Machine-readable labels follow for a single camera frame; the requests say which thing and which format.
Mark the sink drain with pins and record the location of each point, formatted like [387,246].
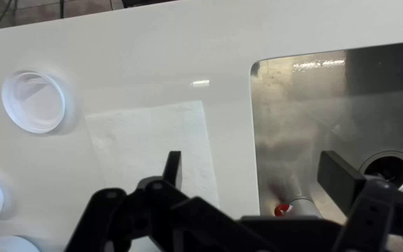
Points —
[387,165]

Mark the stainless steel sink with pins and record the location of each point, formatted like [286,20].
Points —
[347,101]

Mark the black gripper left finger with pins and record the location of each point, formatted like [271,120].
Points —
[160,210]

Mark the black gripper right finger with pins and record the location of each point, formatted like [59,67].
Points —
[374,207]

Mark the white paper bowl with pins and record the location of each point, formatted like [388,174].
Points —
[17,244]

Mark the white and red cup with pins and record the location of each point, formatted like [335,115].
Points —
[291,200]

